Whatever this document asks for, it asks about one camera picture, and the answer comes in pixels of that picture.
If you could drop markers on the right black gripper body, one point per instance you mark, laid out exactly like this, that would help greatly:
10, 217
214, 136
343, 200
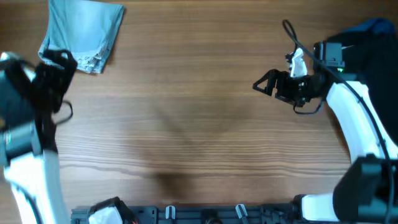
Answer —
295, 90

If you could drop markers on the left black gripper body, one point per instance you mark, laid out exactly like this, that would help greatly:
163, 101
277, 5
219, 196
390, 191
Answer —
53, 84

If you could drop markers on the light blue denim shorts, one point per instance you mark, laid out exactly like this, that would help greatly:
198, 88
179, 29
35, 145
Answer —
88, 29

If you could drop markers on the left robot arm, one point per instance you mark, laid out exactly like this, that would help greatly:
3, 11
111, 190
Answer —
30, 96

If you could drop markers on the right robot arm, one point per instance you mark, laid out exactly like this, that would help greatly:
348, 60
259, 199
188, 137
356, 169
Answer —
367, 192

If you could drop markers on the black garment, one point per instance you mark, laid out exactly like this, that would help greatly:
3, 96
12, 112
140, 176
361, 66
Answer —
374, 58

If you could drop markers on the dark blue garment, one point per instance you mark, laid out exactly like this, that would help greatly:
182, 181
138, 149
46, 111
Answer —
375, 26

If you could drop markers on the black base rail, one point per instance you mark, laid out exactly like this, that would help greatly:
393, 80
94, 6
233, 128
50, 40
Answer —
196, 215

